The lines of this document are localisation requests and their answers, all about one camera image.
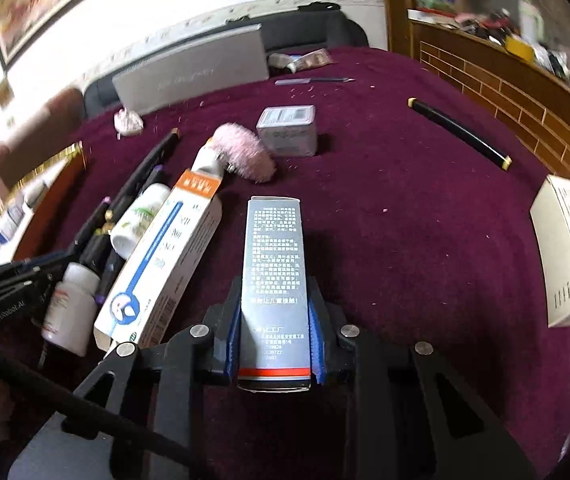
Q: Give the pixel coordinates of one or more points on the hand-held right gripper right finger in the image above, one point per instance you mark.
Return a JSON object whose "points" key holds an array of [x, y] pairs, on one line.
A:
{"points": [[317, 345]]}

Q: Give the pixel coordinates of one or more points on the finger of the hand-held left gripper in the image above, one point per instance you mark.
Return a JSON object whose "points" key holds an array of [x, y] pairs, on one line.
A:
{"points": [[25, 280], [10, 267]]}

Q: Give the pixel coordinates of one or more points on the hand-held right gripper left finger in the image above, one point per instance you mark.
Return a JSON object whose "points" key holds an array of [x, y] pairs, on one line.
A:
{"points": [[233, 340]]}

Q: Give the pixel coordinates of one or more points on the white red label pill bottle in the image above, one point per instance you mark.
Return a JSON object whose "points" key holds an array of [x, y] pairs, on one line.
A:
{"points": [[72, 305]]}

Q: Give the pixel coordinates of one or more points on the dark grey box red stripe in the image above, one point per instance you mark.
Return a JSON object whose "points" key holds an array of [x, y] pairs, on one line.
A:
{"points": [[275, 260]]}

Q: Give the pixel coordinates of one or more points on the white blue medicine box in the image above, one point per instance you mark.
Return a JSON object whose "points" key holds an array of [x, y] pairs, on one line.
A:
{"points": [[165, 260]]}

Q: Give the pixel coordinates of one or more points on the white tray gold rim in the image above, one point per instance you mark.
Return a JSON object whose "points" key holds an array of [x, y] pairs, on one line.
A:
{"points": [[65, 157]]}

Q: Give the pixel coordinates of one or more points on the white medicine bottle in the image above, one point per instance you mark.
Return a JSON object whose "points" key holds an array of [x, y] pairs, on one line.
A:
{"points": [[137, 220]]}

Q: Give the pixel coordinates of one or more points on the black marker pink end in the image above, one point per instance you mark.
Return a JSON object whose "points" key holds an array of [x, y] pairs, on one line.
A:
{"points": [[137, 187]]}

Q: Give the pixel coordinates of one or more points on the black marker olive end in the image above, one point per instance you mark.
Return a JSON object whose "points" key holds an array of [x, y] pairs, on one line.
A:
{"points": [[157, 155]]}

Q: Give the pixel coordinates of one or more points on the black rod gold ends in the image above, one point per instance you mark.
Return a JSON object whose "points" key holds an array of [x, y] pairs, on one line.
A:
{"points": [[457, 130]]}

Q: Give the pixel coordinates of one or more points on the maroon velvet tablecloth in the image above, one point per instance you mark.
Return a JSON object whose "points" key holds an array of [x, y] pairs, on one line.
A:
{"points": [[390, 235]]}

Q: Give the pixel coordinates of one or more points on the brown pink upholstered chair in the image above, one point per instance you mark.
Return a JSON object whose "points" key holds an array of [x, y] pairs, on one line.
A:
{"points": [[40, 130]]}

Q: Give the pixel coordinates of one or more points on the small grey box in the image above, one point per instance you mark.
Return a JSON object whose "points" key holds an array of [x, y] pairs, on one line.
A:
{"points": [[287, 130]]}

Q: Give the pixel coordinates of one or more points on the long grey box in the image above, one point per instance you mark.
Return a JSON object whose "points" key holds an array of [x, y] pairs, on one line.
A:
{"points": [[190, 75]]}

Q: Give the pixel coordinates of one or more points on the thin grey craft knife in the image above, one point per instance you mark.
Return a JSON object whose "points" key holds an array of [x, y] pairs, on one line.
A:
{"points": [[315, 80]]}

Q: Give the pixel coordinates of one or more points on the white squeeze tube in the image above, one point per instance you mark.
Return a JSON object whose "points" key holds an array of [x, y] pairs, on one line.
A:
{"points": [[281, 62]]}

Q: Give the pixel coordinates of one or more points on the patterned packet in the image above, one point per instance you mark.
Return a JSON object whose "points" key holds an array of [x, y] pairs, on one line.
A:
{"points": [[315, 59]]}

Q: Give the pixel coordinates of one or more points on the black leather sofa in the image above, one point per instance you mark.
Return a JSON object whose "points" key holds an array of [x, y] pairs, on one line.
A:
{"points": [[310, 30]]}

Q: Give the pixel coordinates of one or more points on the wooden cabinet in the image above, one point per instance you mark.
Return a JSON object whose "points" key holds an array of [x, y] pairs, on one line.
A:
{"points": [[515, 90]]}

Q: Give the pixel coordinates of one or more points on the black bag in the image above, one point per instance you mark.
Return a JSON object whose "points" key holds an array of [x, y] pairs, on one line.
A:
{"points": [[317, 6]]}

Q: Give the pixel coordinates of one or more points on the yellow box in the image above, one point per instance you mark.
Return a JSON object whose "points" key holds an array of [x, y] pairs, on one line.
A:
{"points": [[519, 50]]}

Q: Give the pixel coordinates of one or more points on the pile of cluttered small items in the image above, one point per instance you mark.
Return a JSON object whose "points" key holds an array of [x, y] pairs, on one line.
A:
{"points": [[485, 15]]}

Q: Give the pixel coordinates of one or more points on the white jug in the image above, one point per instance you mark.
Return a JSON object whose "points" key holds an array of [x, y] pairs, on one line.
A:
{"points": [[531, 20]]}

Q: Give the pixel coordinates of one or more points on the framed wall painting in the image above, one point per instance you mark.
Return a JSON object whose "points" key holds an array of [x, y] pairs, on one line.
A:
{"points": [[55, 0]]}

